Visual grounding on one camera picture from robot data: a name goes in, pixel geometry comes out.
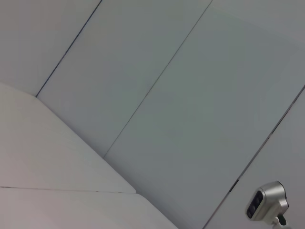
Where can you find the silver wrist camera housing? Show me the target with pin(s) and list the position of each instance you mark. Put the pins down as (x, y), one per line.
(267, 200)

